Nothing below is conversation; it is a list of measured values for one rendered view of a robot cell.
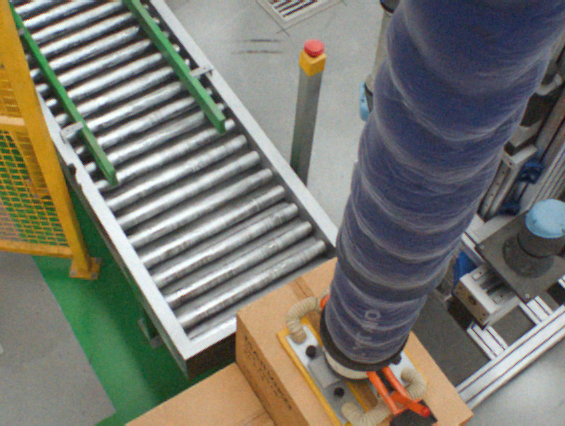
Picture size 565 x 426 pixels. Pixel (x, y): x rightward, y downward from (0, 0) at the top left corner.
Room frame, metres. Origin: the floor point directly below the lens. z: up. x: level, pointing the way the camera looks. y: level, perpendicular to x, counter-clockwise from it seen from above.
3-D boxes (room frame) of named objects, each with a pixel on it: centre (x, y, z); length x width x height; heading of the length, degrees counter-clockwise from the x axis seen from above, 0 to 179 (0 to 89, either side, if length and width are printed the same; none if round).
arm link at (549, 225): (1.15, -0.73, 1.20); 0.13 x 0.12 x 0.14; 67
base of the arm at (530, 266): (1.16, -0.73, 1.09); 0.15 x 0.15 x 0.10
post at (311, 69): (1.88, -0.06, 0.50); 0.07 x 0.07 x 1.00; 37
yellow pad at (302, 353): (0.76, -0.16, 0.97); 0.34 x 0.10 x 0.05; 36
